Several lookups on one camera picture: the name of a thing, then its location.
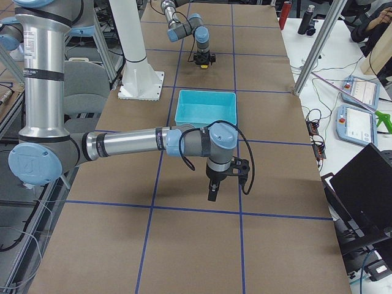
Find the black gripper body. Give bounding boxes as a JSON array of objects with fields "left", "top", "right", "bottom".
[
  {"left": 193, "top": 52, "right": 216, "bottom": 65},
  {"left": 206, "top": 165, "right": 228, "bottom": 184}
]

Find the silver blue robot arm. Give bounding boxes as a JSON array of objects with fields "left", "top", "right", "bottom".
[
  {"left": 160, "top": 0, "right": 216, "bottom": 69},
  {"left": 8, "top": 1, "right": 242, "bottom": 201}
]

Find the teal plastic bin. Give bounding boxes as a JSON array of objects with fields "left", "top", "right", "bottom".
[{"left": 175, "top": 89, "right": 237, "bottom": 127}]

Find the red cylinder bottle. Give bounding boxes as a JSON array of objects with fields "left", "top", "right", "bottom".
[{"left": 279, "top": 1, "right": 292, "bottom": 31}]

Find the orange electronics board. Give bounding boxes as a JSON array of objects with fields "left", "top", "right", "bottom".
[{"left": 306, "top": 121, "right": 326, "bottom": 161}]

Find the black bottle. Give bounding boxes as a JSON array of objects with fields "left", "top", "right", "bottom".
[{"left": 297, "top": 4, "right": 315, "bottom": 35}]

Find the grey office chair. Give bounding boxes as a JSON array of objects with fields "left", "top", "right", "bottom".
[{"left": 63, "top": 61, "right": 111, "bottom": 133}]

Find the black laptop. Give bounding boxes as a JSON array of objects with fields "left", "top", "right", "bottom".
[{"left": 329, "top": 142, "right": 392, "bottom": 233}]

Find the near teach pendant tablet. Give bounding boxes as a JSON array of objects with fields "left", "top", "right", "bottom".
[{"left": 336, "top": 105, "right": 378, "bottom": 146}]

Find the teach pendant tablet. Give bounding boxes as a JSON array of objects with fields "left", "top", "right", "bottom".
[
  {"left": 336, "top": 105, "right": 378, "bottom": 146},
  {"left": 341, "top": 75, "right": 381, "bottom": 108}
]

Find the seated person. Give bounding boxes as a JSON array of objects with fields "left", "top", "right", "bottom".
[{"left": 351, "top": 5, "right": 391, "bottom": 56}]

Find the far teach pendant tablet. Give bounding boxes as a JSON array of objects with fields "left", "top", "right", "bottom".
[{"left": 341, "top": 75, "right": 381, "bottom": 108}]

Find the metal rod grabber tool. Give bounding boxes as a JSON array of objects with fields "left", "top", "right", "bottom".
[{"left": 311, "top": 72, "right": 392, "bottom": 134}]

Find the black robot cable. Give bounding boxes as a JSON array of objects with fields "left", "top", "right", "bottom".
[{"left": 178, "top": 119, "right": 255, "bottom": 195}]

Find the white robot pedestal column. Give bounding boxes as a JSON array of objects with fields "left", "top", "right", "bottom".
[{"left": 109, "top": 0, "right": 165, "bottom": 100}]

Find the aluminium frame post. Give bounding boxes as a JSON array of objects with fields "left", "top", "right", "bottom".
[{"left": 293, "top": 0, "right": 347, "bottom": 96}]

